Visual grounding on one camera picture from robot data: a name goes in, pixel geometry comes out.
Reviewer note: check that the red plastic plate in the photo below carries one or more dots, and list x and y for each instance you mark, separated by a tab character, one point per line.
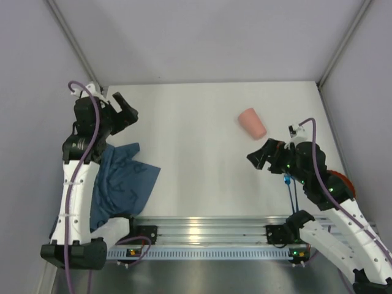
347	182

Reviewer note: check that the aluminium mounting rail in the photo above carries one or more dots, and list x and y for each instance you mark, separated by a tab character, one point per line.
209	231

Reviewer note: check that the blue lettered placemat cloth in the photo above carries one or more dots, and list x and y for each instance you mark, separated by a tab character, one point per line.
122	186

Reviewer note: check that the white slotted cable duct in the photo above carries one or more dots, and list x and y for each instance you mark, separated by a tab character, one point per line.
207	253

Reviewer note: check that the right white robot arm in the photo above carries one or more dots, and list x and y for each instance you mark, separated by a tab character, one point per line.
363	259

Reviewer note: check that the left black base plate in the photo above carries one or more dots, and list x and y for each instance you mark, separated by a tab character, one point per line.
149	231

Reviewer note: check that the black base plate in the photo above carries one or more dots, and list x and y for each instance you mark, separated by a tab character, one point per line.
149	231
281	235

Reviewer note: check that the pink plastic cup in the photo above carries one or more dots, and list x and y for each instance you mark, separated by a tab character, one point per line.
252	124

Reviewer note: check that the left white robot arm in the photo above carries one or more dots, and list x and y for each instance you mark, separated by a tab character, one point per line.
72	244

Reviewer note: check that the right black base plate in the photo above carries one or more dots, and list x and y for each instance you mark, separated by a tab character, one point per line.
281	235

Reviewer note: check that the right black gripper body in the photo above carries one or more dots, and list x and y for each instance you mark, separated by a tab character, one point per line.
274	157

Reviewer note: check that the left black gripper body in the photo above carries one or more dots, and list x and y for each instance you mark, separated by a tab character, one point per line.
114	116

